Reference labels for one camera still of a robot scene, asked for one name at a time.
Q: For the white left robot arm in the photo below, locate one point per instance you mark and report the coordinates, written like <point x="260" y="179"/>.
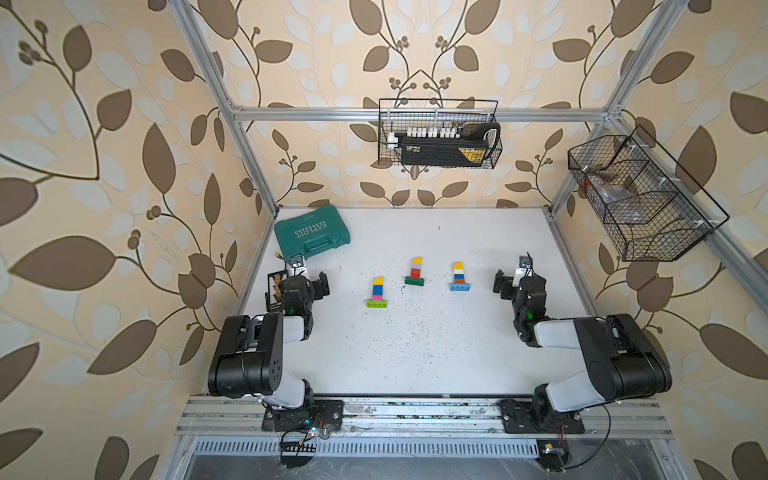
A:
<point x="249" y="356"/>

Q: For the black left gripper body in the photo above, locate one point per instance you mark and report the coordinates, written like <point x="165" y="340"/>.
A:
<point x="318" y="292"/>

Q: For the green plastic tool case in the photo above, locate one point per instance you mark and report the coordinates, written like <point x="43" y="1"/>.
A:
<point x="311" y="234"/>

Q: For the black wire basket back wall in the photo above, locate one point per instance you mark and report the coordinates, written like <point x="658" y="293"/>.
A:
<point x="426" y="115"/>

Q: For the black battery charger in basket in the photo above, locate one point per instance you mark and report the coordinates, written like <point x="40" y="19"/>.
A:
<point x="472" y="146"/>

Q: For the plastic bag in basket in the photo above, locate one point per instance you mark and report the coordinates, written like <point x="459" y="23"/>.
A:
<point x="606" y="196"/>

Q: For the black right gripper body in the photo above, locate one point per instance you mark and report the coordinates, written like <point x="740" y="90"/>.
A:
<point x="510" y="293"/>

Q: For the black wire basket wall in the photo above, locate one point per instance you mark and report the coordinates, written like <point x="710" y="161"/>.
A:
<point x="674" y="211"/>
<point x="426" y="115"/>

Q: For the black wire basket right wall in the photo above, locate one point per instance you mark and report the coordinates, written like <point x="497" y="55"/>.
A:
<point x="674" y="211"/>

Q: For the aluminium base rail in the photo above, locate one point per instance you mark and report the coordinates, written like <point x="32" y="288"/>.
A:
<point x="409" y="427"/>

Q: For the red black cable yellow plug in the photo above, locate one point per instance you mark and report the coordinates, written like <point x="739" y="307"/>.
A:
<point x="285" y="263"/>

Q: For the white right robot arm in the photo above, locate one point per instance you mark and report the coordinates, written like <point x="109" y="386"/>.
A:
<point x="620" y="362"/>

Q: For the black parallel charging board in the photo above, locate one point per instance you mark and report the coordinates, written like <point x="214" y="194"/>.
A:
<point x="274" y="293"/>

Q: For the dark green long lego brick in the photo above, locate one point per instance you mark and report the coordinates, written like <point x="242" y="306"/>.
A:
<point x="414" y="281"/>

